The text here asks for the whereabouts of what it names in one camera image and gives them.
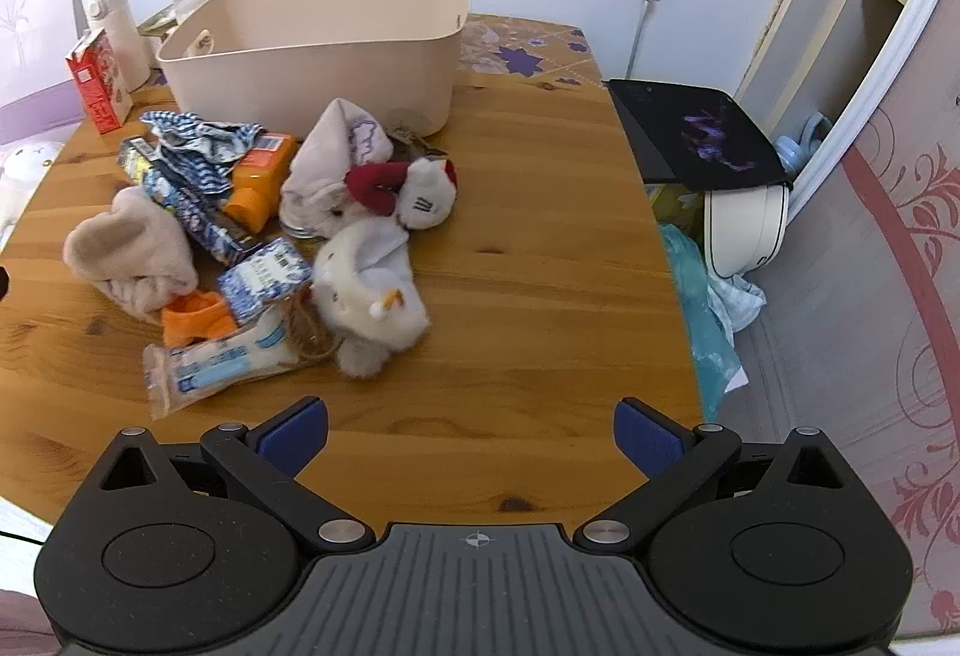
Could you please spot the yellow packet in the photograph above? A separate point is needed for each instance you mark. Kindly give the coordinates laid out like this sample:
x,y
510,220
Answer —
x,y
671,202

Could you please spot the white crumpled cloth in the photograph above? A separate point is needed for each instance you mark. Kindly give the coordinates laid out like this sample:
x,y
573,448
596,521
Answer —
x,y
739,303

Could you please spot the wooden desk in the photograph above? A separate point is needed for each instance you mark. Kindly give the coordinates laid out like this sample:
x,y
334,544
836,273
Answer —
x,y
525,296

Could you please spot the blue white tissue pack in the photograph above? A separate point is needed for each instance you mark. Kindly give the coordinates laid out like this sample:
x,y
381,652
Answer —
x,y
262,281

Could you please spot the pale pink cloth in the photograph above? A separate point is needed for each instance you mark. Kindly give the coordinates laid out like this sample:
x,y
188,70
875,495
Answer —
x,y
330,161

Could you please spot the metal keys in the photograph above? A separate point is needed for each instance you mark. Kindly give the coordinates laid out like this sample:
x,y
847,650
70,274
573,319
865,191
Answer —
x,y
409,134

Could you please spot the beige fluffy cloth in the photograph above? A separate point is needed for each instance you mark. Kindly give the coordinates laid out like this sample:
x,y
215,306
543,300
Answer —
x,y
127,251

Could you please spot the white blue plastic packet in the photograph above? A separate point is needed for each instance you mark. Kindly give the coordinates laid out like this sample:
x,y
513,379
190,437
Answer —
x,y
217,363

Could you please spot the white plastic bin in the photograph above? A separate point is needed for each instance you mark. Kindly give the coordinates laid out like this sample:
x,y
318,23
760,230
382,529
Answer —
x,y
742,228

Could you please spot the beige plastic storage basket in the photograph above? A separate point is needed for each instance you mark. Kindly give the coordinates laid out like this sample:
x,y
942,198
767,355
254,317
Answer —
x,y
315,63

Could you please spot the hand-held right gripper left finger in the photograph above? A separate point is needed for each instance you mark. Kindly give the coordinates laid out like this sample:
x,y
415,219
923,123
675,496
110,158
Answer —
x,y
296,435

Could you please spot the purple floral table mat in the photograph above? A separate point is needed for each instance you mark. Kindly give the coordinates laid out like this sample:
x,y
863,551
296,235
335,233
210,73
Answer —
x,y
525,56

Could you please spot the orange plastic bottle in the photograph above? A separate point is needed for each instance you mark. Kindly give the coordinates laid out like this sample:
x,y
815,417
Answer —
x,y
259,176

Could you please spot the orange fleece cloth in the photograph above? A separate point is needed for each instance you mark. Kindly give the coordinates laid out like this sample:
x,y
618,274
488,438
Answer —
x,y
195,322

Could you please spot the red milk carton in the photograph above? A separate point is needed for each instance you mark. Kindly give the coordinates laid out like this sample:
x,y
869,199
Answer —
x,y
97,93

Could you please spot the light blue plastic bag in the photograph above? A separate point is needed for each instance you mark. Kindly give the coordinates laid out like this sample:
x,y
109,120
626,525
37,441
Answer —
x,y
701,326

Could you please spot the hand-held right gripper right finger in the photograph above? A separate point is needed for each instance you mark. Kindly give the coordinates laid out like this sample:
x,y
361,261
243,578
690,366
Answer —
x,y
645,438

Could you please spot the brown twine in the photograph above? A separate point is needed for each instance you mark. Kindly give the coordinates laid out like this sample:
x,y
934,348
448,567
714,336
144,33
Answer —
x,y
304,326

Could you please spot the round tin bird print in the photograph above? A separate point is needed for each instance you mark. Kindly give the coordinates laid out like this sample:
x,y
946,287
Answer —
x,y
296,228

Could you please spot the white thermos bottle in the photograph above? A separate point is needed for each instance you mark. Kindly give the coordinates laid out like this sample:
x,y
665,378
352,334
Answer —
x,y
120,33

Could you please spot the white plush bear red scarf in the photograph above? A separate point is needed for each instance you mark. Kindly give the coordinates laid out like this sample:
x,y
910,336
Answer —
x,y
427,194

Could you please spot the black small box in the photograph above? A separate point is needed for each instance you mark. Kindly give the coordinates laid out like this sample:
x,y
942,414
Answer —
x,y
229,240

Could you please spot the cartoon print tissue pack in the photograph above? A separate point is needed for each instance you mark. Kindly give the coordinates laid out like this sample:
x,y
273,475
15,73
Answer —
x,y
135,161

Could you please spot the light blue plastic item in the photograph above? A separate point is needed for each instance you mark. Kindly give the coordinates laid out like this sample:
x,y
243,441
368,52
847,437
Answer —
x,y
802,142

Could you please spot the blue gingham floral cloth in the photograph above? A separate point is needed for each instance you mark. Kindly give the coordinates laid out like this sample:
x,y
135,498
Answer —
x,y
202,146

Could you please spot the floral wardrobe door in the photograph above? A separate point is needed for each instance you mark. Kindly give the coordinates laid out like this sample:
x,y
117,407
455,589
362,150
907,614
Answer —
x,y
900,326

